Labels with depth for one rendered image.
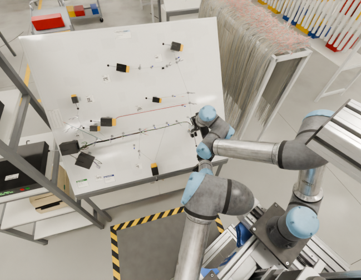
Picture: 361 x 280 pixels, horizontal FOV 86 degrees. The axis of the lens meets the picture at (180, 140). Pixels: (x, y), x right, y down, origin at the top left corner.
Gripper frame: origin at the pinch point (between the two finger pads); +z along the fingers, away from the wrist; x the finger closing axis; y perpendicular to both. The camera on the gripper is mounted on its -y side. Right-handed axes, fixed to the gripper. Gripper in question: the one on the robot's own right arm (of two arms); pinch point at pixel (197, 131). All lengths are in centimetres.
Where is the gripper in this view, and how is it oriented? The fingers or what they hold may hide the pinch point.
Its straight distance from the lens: 124.2
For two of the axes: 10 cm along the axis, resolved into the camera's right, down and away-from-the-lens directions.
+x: -9.3, 3.5, -1.3
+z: -0.8, 1.5, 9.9
